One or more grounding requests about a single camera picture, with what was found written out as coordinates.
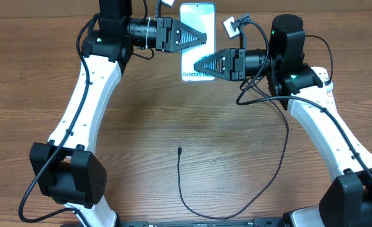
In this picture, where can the white power strip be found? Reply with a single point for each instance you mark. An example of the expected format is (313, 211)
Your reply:
(326, 95)

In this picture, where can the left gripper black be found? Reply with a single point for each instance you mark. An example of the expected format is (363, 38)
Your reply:
(171, 44)

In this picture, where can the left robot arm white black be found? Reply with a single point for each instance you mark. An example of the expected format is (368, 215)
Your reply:
(65, 167)

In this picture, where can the white charger plug adapter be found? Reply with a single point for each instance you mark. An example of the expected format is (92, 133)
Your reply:
(327, 84)

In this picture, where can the Galaxy smartphone blue screen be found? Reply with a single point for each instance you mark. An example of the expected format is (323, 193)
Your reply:
(201, 17)

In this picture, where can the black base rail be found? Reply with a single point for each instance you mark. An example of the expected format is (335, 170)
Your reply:
(205, 223)

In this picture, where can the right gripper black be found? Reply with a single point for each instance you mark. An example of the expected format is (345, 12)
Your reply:
(234, 65)

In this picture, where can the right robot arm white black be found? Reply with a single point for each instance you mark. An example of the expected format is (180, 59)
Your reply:
(306, 93)

